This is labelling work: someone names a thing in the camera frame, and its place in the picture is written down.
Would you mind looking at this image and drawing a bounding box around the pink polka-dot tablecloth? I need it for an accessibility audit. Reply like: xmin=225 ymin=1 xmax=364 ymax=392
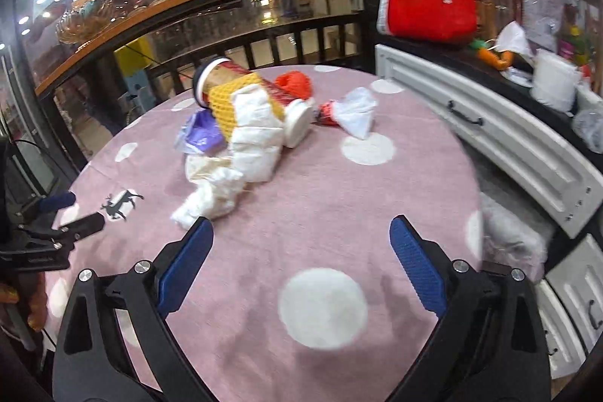
xmin=44 ymin=65 xmax=486 ymax=402

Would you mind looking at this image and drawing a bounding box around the orange carrot toy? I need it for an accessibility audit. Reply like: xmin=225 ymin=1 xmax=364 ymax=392
xmin=471 ymin=38 xmax=514 ymax=69

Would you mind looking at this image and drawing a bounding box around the small white plastic bag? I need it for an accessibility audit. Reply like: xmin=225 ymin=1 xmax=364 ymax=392
xmin=334 ymin=87 xmax=379 ymax=139

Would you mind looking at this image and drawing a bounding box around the orange foam net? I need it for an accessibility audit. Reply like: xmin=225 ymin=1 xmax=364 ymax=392
xmin=274 ymin=71 xmax=314 ymax=101

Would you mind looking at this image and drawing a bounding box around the cylindrical snack can black lid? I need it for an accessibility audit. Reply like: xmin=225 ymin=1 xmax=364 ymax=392
xmin=193 ymin=58 xmax=316 ymax=148

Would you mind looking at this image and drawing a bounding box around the black wooden railing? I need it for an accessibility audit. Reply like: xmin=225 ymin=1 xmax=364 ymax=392
xmin=113 ymin=13 xmax=378 ymax=101

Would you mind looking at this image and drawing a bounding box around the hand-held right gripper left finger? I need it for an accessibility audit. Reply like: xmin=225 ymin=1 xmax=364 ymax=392
xmin=51 ymin=216 xmax=215 ymax=402

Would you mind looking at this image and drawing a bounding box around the purple wrapper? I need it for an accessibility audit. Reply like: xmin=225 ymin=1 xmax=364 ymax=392
xmin=174 ymin=110 xmax=227 ymax=155

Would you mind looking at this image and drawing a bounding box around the red wrapper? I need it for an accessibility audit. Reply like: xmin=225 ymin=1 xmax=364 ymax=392
xmin=315 ymin=99 xmax=341 ymax=127

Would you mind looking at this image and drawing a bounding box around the yellow foam net sleeve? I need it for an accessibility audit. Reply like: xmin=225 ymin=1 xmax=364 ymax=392
xmin=207 ymin=72 xmax=288 ymax=144

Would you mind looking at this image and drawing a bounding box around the white cabinet with drawers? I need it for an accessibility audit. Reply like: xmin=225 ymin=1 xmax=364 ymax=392
xmin=374 ymin=44 xmax=603 ymax=367

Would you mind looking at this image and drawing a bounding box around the curved wooden shelf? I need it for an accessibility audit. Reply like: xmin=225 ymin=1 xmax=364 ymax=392
xmin=35 ymin=0 xmax=392 ymax=96

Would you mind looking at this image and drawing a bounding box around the yellow box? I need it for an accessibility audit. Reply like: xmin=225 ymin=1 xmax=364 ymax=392
xmin=113 ymin=39 xmax=158 ymax=78

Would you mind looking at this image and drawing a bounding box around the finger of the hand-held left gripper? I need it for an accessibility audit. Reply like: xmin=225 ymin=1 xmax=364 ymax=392
xmin=21 ymin=192 xmax=77 ymax=219
xmin=19 ymin=212 xmax=106 ymax=252

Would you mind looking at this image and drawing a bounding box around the white fluffy cushion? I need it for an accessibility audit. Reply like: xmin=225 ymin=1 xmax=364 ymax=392
xmin=479 ymin=192 xmax=554 ymax=283

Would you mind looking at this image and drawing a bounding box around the large crumpled white tissue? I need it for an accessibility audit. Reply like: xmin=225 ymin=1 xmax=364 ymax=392
xmin=228 ymin=84 xmax=286 ymax=183

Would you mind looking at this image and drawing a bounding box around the amber glass bowl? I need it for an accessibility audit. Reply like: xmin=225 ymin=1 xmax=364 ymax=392
xmin=55 ymin=0 xmax=128 ymax=45

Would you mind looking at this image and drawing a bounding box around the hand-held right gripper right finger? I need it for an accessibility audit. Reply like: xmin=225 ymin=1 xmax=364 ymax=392
xmin=389 ymin=215 xmax=552 ymax=402

